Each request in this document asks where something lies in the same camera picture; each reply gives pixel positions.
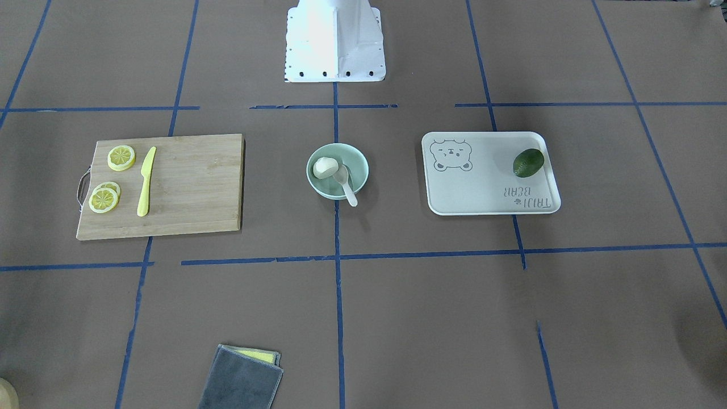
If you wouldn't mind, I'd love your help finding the bamboo cutting board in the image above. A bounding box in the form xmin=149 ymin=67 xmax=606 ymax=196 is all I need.
xmin=76 ymin=133 xmax=244 ymax=241

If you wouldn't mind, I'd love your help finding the upper lemon slice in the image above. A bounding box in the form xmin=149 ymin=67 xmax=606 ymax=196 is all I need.
xmin=107 ymin=145 xmax=137 ymax=172

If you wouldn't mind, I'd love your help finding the lower back lemon slice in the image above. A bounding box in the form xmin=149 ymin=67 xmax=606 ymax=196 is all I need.
xmin=93 ymin=181 xmax=122 ymax=196

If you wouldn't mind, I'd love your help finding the white bear tray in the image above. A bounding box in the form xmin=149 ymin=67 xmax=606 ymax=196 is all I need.
xmin=421 ymin=131 xmax=562 ymax=216

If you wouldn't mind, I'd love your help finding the yellow plastic knife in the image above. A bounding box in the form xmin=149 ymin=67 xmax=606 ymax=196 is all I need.
xmin=136 ymin=147 xmax=157 ymax=217

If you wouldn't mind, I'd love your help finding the yellow sponge cloth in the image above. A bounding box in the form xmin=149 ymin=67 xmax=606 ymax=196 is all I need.
xmin=239 ymin=348 xmax=281 ymax=366

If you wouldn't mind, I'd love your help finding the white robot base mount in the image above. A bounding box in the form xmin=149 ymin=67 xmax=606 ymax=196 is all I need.
xmin=284 ymin=1 xmax=387 ymax=83

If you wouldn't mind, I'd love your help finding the light green bowl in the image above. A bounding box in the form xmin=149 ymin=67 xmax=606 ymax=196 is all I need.
xmin=306 ymin=143 xmax=369 ymax=201

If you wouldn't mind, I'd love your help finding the beige spoon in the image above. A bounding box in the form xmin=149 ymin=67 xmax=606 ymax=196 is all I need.
xmin=333 ymin=164 xmax=358 ymax=207

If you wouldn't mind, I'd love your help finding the wooden mug tree stand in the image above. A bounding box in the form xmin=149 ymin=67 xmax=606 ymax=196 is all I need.
xmin=0 ymin=378 xmax=20 ymax=409

